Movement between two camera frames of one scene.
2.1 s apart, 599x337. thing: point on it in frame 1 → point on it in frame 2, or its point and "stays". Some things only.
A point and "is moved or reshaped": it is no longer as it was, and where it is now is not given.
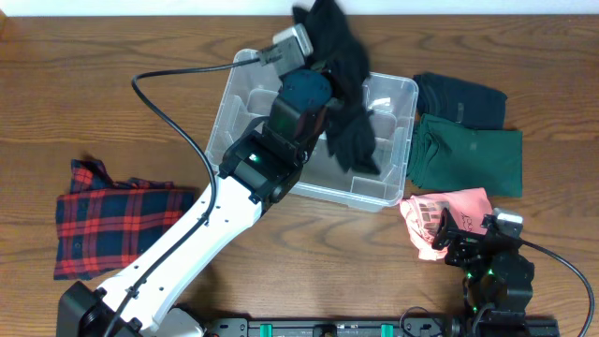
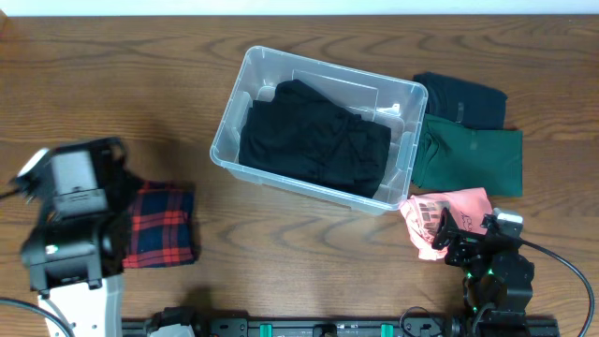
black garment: [339, 47] is moved or reshaped
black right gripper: [466, 241] stays
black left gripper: [325, 76] → [121, 185]
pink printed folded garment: [421, 213] stays
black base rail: [374, 328] stays
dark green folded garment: [448, 155] stays
